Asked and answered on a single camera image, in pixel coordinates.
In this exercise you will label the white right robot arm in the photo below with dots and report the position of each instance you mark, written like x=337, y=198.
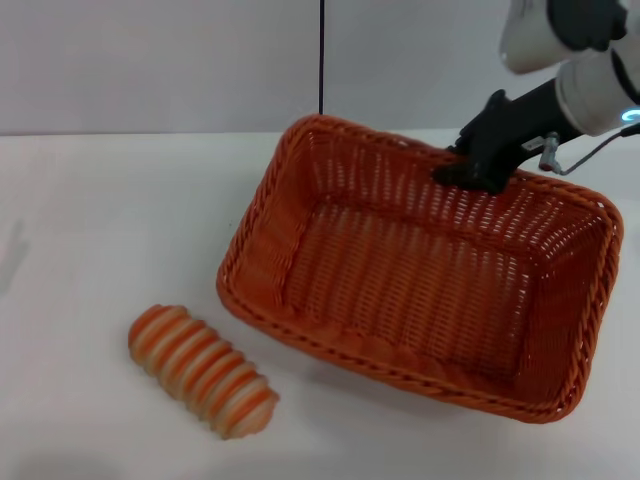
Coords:
x=590, y=95

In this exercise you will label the orange woven plastic basket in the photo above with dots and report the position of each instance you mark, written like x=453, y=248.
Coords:
x=410, y=295

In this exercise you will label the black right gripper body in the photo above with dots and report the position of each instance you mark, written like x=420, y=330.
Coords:
x=510, y=130

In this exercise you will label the orange white striped bread roll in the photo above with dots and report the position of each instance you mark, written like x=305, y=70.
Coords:
x=200, y=370

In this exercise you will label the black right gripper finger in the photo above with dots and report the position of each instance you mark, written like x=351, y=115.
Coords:
x=465, y=175
x=456, y=150

